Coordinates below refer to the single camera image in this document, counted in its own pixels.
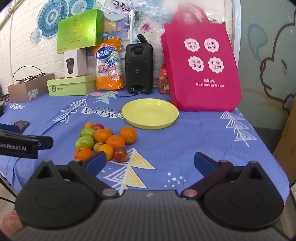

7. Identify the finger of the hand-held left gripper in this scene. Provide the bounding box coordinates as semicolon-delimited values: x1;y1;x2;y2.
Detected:
0;130;54;150
0;120;30;134

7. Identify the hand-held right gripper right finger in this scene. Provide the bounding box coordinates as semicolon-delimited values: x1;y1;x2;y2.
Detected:
180;152;278;199

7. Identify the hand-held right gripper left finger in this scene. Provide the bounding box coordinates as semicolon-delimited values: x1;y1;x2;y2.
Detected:
24;152;119;201

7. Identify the yellow tangerine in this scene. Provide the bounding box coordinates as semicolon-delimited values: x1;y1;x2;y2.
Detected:
97;144;114;161

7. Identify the dark red tomato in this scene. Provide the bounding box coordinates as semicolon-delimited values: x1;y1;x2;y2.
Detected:
113;147;129;162

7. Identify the large orange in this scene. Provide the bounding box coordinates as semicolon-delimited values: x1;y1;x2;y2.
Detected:
119;126;137;145

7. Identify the yellow plastic plate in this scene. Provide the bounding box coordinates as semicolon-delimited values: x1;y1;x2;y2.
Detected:
121;98;179;130

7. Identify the blue printed tablecloth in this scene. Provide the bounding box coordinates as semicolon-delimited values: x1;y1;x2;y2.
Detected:
0;89;290;202

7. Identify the brown cardboard box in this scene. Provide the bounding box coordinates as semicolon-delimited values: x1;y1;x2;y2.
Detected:
7;73;55;102

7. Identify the light green shoe box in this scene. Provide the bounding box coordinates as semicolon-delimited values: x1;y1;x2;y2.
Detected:
47;74;97;96

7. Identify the pink tote bag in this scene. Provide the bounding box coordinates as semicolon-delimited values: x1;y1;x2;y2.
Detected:
161;3;242;112

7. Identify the orange white snack bag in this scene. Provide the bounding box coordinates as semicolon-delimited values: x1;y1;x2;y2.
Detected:
95;37;126;91

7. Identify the white cup box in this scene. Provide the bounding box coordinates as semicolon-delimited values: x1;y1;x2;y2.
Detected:
63;49;88;78

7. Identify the open cardboard box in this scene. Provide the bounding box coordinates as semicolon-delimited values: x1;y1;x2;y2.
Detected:
273;111;296;172

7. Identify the small blue paper fan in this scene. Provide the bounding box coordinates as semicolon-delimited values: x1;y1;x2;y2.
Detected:
30;28;43;44

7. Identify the small red printed box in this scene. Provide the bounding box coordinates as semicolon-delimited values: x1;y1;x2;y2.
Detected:
158;64;173;94

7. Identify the black speaker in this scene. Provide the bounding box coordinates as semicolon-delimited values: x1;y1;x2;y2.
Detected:
125;44;154;94

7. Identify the green gift box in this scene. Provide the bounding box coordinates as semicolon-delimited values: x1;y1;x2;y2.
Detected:
57;9;104;54

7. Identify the large blue paper fan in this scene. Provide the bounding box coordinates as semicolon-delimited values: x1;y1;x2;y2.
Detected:
37;0;68;39

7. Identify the white paper fan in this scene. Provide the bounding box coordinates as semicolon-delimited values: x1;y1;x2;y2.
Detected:
103;0;132;21

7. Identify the black cable bundle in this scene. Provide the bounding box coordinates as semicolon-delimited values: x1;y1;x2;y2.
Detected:
13;65;46;84

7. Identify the black speaker cable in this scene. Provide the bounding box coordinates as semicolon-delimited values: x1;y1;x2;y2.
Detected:
113;90;141;98

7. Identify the blue wall poster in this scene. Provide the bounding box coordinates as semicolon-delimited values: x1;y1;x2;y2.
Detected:
103;20;133;44

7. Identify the floral wall poster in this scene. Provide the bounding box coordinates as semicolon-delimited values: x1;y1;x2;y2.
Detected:
132;0;183;54

